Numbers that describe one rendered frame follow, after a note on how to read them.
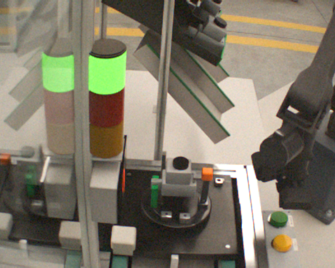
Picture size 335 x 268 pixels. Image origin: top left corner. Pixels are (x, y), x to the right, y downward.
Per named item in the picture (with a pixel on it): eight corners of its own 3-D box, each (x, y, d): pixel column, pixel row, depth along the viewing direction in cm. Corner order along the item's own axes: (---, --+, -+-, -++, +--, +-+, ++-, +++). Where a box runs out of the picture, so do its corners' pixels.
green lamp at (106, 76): (126, 75, 70) (127, 43, 67) (123, 96, 66) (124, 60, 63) (89, 74, 70) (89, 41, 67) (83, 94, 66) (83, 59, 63)
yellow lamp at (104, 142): (124, 137, 76) (125, 108, 73) (121, 159, 72) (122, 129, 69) (89, 135, 75) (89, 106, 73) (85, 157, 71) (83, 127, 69)
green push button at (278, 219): (284, 217, 108) (287, 210, 107) (287, 230, 105) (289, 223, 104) (267, 217, 108) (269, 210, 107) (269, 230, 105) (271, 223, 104)
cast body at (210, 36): (218, 46, 117) (234, 23, 113) (217, 55, 113) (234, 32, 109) (185, 29, 115) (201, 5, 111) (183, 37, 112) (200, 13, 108)
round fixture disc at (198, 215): (209, 188, 112) (210, 181, 111) (211, 235, 101) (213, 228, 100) (142, 184, 112) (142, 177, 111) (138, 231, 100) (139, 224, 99)
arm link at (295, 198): (304, 117, 102) (275, 115, 102) (323, 176, 87) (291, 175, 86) (296, 150, 107) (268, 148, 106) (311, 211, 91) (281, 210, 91)
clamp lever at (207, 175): (208, 196, 105) (212, 167, 101) (208, 203, 104) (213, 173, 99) (190, 196, 105) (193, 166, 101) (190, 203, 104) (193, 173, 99)
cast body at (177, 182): (194, 182, 105) (198, 154, 101) (194, 198, 101) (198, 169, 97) (151, 180, 105) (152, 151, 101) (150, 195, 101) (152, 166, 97)
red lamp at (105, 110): (125, 107, 73) (126, 76, 70) (122, 129, 69) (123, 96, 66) (89, 105, 73) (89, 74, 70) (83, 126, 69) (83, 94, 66)
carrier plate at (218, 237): (230, 181, 117) (231, 173, 116) (236, 260, 98) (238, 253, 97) (120, 175, 117) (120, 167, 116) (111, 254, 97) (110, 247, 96)
